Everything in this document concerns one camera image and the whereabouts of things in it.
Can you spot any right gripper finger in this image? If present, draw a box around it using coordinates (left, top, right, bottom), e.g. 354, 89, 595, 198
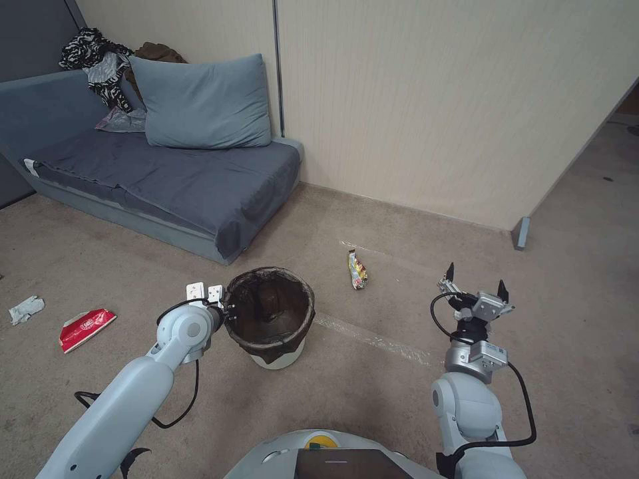
435, 262, 468, 303
494, 279, 516, 315

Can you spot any white trash bin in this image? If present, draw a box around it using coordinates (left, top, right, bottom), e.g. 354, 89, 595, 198
247, 337, 308, 371

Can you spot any black bin liner bag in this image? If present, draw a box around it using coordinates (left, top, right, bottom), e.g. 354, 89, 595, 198
222, 265, 316, 365

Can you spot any grey partition foot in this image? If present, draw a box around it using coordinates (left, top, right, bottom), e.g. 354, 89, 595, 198
511, 215, 532, 251

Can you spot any crumpled colourful snack wrapper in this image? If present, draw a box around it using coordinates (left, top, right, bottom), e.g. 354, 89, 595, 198
346, 249, 373, 292

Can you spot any dark blue bed sheet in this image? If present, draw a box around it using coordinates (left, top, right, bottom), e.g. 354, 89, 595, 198
19, 131, 301, 261

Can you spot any red paper packet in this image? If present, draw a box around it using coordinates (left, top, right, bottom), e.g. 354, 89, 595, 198
59, 308, 118, 355

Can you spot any white robot front shell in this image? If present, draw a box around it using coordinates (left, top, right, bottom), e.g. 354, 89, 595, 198
221, 428, 441, 479

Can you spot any crumpled grey tissue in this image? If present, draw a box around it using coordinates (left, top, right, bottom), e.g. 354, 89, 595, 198
7, 295, 45, 327

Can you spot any blue-grey pillow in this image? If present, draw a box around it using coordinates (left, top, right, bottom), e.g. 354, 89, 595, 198
128, 53, 274, 151

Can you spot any grey pink plastic bag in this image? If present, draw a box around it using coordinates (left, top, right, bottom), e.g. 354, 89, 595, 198
94, 105, 148, 135

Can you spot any brown cloth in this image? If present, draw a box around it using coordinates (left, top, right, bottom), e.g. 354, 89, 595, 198
124, 41, 188, 96

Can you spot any blue-grey sofa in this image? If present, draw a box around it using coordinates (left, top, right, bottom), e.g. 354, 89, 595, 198
0, 68, 306, 266

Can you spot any black white zebra cloth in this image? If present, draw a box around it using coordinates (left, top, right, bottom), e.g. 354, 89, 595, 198
58, 27, 136, 114

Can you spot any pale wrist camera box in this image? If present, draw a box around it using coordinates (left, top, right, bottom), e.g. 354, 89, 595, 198
474, 291, 505, 320

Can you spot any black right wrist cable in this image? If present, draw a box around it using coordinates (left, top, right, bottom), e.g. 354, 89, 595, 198
429, 291, 468, 346

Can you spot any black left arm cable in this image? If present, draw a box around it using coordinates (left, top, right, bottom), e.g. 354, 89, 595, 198
74, 356, 201, 430

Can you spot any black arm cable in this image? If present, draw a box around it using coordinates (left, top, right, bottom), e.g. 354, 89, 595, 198
74, 356, 201, 430
435, 359, 538, 471

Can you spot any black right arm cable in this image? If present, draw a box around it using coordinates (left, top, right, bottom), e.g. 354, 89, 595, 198
435, 359, 538, 471

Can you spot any vertical metal wall strip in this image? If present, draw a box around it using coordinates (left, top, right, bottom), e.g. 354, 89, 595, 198
271, 0, 287, 141

